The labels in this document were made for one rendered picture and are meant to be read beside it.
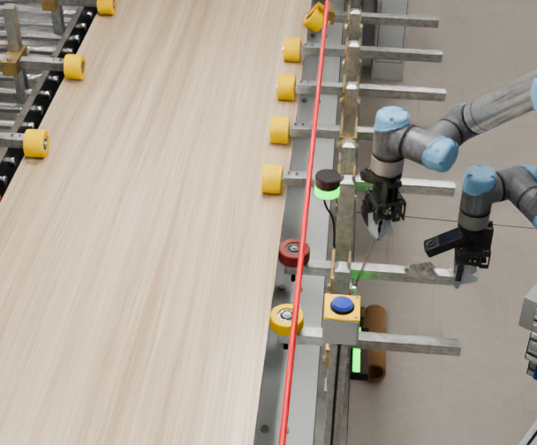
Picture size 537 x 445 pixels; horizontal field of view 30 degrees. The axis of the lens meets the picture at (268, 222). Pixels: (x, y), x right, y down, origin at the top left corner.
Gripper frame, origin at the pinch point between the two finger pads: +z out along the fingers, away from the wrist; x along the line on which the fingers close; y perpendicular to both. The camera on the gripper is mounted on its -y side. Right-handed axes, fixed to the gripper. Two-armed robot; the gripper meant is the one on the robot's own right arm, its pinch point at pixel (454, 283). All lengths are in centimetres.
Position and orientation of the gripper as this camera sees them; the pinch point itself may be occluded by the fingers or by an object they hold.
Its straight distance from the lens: 261.5
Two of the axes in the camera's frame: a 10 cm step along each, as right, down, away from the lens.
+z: 0.0, 7.9, 6.1
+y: 10.0, 0.6, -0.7
